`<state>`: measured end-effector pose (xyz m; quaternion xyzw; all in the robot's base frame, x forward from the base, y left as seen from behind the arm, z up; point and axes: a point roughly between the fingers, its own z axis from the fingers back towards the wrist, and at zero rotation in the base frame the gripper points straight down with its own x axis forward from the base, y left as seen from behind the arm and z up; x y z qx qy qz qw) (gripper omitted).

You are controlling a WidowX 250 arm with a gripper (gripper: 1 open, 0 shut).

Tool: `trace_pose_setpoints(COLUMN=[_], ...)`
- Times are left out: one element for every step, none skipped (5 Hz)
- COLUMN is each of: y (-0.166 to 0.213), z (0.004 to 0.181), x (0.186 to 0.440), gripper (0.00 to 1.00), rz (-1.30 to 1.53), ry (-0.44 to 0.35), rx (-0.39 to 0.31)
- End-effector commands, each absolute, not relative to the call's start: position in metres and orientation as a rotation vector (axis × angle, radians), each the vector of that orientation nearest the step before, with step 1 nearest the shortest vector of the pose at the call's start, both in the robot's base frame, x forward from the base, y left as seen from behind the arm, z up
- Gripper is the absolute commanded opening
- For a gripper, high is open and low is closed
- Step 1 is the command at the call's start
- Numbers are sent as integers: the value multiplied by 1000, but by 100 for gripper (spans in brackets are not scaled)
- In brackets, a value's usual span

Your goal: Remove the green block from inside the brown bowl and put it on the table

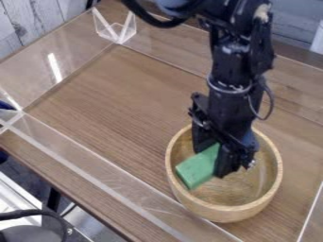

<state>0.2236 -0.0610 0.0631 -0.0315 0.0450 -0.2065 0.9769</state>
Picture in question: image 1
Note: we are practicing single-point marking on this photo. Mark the black table leg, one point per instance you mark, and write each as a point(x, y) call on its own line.
point(53, 199)

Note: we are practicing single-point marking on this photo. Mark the blue object at left edge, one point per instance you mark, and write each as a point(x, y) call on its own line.
point(5, 106)

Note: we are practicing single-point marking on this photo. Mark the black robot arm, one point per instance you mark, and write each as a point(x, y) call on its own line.
point(238, 28)

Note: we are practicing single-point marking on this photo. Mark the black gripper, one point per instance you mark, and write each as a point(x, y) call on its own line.
point(221, 121)

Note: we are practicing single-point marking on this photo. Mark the green rectangular block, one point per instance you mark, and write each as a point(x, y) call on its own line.
point(194, 170)

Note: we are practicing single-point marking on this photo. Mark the clear acrylic enclosure wall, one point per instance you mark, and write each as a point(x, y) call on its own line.
point(122, 106)

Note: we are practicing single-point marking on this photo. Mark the brown wooden bowl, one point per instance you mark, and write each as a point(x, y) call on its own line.
point(216, 185)

